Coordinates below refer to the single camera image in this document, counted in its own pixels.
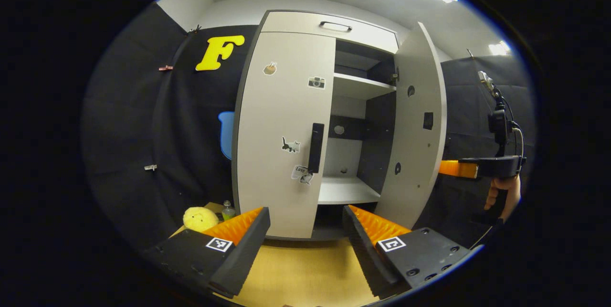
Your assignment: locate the yellow plush toy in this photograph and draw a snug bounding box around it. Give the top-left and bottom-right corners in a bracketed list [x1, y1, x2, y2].
[183, 207, 219, 233]

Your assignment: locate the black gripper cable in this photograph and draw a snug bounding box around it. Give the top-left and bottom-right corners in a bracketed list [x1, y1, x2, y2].
[500, 98, 526, 157]

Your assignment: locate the grey shoe cabinet door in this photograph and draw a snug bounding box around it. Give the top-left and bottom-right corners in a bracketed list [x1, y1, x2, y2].
[232, 32, 336, 240]
[375, 21, 448, 230]

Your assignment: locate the grey cabinet drawer front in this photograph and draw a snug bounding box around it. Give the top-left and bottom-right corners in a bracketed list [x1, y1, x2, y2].
[262, 11, 399, 54]

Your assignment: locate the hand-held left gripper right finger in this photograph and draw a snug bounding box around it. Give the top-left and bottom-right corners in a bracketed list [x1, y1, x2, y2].
[342, 205, 478, 299]

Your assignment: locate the black door handle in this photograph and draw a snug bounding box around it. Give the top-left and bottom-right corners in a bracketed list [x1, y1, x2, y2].
[308, 123, 325, 174]

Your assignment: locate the white cabinet shelf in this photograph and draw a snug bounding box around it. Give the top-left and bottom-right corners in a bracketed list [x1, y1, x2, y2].
[333, 73, 397, 101]
[317, 176, 381, 205]

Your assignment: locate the grey double-door shoe cabinet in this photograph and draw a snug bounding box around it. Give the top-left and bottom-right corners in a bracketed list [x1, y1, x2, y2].
[232, 10, 448, 241]

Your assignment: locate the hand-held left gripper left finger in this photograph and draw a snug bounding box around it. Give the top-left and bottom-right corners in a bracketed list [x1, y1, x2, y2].
[143, 207, 271, 299]

